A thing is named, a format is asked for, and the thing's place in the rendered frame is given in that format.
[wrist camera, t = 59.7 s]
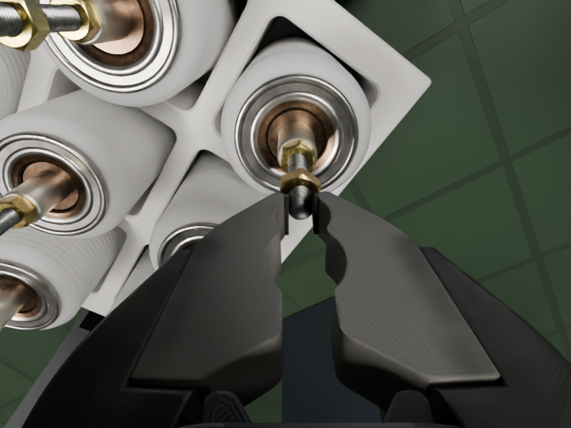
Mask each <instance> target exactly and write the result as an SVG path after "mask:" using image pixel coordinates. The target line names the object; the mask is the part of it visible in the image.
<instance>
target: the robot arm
mask: <svg viewBox="0 0 571 428"><path fill-rule="evenodd" d="M311 199H312V220H313V229H314V234H317V235H318V236H319V237H320V238H321V239H322V240H323V241H324V242H325V244H326V252H325V271H326V273H327V274H328V275H329V276H330V277H331V278H332V279H333V281H334V282H335V283H336V285H337V287H336V288H335V293H334V305H333V316H332V328H331V346H332V354H333V361H334V368H335V373H336V377H337V378H338V380H339V381H340V382H341V383H342V384H343V385H344V386H346V387H347V388H348V389H350V390H351V391H354V392H355V393H357V394H359V395H360V396H361V397H363V398H365V399H367V400H368V401H370V402H372V403H374V404H375V405H376V406H378V408H379V412H380V416H381V419H382V423H252V422H251V420H250V418H249V416H248V415H247V413H246V411H245V410H244V407H245V406H246V405H247V404H249V403H251V402H252V401H254V400H255V399H257V398H259V397H260V396H262V395H263V394H264V393H266V392H267V391H269V390H271V389H273V388H274V387H275V386H277V385H278V384H279V382H280V380H281V378H282V375H283V313H282V293H281V290H280V288H279V287H278V286H277V285H276V284H275V283H274V282H275V280H276V279H277V278H278V277H279V276H280V274H281V244H280V242H281V240H283V239H284V237H285V235H289V195H288V194H282V193H273V194H271V195H269V196H267V197H265V198H264V199H262V200H260V201H258V202H257V203H255V204H253V205H252V206H249V207H247V208H246V209H245V210H243V211H240V212H239V213H237V214H235V215H233V216H232V217H230V218H229V219H227V220H225V221H224V222H222V223H220V224H219V225H218V226H216V227H215V228H214V229H213V230H212V231H210V232H209V233H208V234H207V235H205V236H204V237H203V238H202V239H201V240H200V241H198V242H197V243H196V244H195V245H194V246H193V247H192V248H191V249H190V250H178V251H177V252H176V253H175V254H173V255H172V256H171V257H170V258H169V259H168V260H167V261H166V262H165V263H163V264H162V265H161V266H160V267H159V268H158V269H157V270H156V271H155V272H154V273H152V274H151V275H150V276H149V277H148V278H147V279H146V280H145V281H144V282H143V283H142V284H141V285H140V286H139V287H138V288H137V289H136V290H135V291H134V292H132V293H131V294H130V295H129V296H128V297H127V298H126V299H125V300H124V301H122V302H121V303H120V304H119V305H118V306H117V307H116V308H115V309H114V310H113V311H111V312H110V313H109V314H108V315H107V316H106V317H105V318H104V319H103V320H102V321H101V322H100V323H99V324H98V325H97V326H96V327H95V328H94V329H93V330H92V331H91V332H90V333H89V334H88V335H87V336H86V337H85V338H84V339H83V340H82V342H81V343H80V344H79V345H78V346H77V347H76V349H75V350H74V351H73V352H72V353H71V355H70V356H69V357H68V358H67V359H66V360H65V362H64V363H63V364H62V365H61V367H60V368H59V370H58V371H57V372H56V374H55V375H54V377H53V378H52V379H51V381H50V382H49V383H48V385H47V386H46V388H45V389H44V391H43V392H42V394H41V396H40V397H39V398H38V400H37V402H36V404H35V405H34V407H33V408H32V410H31V412H30V413H29V415H28V417H27V419H26V420H25V423H24V424H23V425H22V427H21V428H571V363H570V362H569V361H568V360H567V359H566V358H565V357H564V356H563V355H562V354H561V353H560V352H559V351H558V350H557V349H556V348H555V347H554V346H553V345H552V344H551V343H550V342H549V341H548V340H547V339H546V338H545V337H544V336H543V335H542V334H541V333H540V332H539V331H538V330H536V329H535V328H534V327H533V326H532V325H531V324H529V323H528V322H527V321H526V320H525V319H523V318H522V317H521V316H519V315H518V314H517V313H515V312H514V311H513V310H512V309H510V308H509V307H508V306H507V305H506V304H505V303H504V302H502V301H501V300H500V299H498V298H497V297H496V296H494V295H493V294H492V293H490V292H489V291H488V290H486V289H485V288H484V287H483V286H482V285H481V284H480V283H478V282H477V281H476V280H475V279H473V278H472V277H470V276H469V275H468V274H467V273H465V272H464V271H463V270H461V269H460V268H459V267H457V266H456V265H455V264H454V263H453V262H452V261H450V260H449V259H448V258H447V257H445V256H444V255H443V254H441V253H440V252H439V251H437V250H436V249H435V248H434V247H420V246H419V245H418V244H417V243H416V242H415V241H414V240H412V239H411V238H410V237H408V236H407V235H406V234H404V233H403V232H402V231H400V230H399V229H398V228H396V227H394V226H393V225H392V224H391V223H389V222H387V221H385V220H384V219H382V218H380V217H378V216H376V215H375V214H373V213H371V212H369V211H367V210H365V209H363V208H361V207H359V206H357V205H355V204H353V203H351V202H349V201H347V200H345V199H343V198H341V197H339V196H337V195H335V194H333V193H331V192H328V191H323V192H320V193H318V194H312V195H311Z"/></svg>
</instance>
